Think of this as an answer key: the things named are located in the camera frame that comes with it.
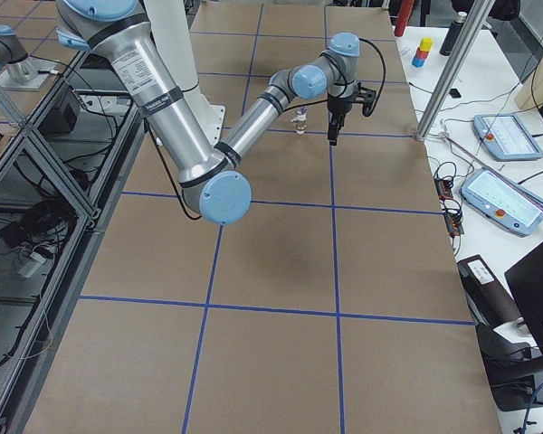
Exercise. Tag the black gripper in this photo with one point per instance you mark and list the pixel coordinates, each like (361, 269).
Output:
(337, 105)

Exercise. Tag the white PPR brass valve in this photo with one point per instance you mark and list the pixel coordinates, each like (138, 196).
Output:
(300, 120)

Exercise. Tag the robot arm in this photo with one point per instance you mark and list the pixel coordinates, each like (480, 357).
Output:
(18, 71)
(148, 46)

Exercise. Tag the stacked coloured blocks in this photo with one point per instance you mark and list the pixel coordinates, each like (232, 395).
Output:
(422, 52)

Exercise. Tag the orange circuit board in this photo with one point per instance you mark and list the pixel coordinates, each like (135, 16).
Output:
(443, 188)

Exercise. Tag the red bottle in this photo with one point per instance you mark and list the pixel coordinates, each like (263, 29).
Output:
(403, 17)

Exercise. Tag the black bottle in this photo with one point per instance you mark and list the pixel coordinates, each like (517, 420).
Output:
(453, 33)

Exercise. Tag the upper teach pendant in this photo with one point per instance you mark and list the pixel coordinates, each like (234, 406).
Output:
(506, 138)

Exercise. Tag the teach pendant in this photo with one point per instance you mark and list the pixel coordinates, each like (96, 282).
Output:
(501, 203)
(506, 138)

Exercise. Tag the lower teach pendant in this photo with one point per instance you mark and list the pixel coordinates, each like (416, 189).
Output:
(501, 203)

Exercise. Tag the black box with label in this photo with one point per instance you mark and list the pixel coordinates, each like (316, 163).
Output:
(492, 302)

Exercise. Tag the black monitor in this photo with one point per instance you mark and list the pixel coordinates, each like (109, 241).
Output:
(525, 280)

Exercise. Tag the aluminium frame post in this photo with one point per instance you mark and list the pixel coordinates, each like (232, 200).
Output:
(467, 36)

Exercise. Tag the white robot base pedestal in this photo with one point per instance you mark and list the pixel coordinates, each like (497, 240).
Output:
(171, 34)

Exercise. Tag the aluminium frame rail structure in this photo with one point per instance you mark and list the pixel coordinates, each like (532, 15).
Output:
(65, 155)

